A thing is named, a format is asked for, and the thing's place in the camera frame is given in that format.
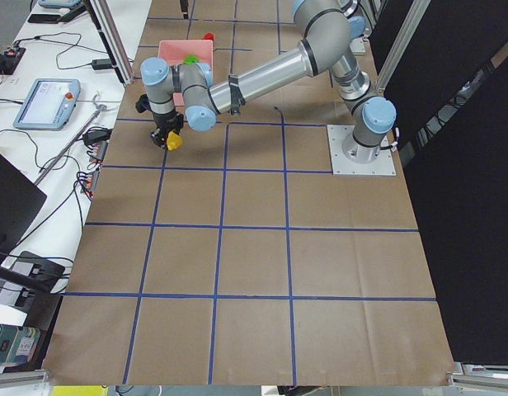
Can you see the yellow toy block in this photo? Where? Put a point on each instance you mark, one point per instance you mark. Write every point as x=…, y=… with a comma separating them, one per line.
x=173, y=141

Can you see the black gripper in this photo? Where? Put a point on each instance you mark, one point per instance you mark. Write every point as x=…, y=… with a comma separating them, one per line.
x=168, y=121

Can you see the blue teach pendant tablet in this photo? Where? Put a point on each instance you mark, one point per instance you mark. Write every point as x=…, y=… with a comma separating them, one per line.
x=49, y=104

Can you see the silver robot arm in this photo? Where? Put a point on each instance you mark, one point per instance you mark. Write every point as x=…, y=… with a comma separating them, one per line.
x=183, y=93
x=357, y=26

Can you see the black power adapter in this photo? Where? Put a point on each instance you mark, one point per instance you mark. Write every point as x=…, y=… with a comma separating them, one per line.
x=101, y=64

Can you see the black monitor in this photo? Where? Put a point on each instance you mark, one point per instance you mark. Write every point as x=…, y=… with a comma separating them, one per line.
x=20, y=203

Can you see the aluminium frame post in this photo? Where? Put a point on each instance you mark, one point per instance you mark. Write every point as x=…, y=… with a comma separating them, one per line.
x=104, y=22

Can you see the black smartphone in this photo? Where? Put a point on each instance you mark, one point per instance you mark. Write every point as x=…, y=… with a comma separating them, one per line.
x=43, y=18

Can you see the brown paper table mat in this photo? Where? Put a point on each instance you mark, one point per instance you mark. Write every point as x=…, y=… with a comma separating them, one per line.
x=239, y=258

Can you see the pink plastic box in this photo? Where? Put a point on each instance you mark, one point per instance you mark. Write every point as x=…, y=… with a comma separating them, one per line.
x=188, y=52

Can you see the green toy block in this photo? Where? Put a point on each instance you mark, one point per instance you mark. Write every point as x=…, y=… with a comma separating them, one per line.
x=191, y=59

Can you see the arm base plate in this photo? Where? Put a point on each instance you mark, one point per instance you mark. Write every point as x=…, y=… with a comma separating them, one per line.
x=357, y=46
x=348, y=158

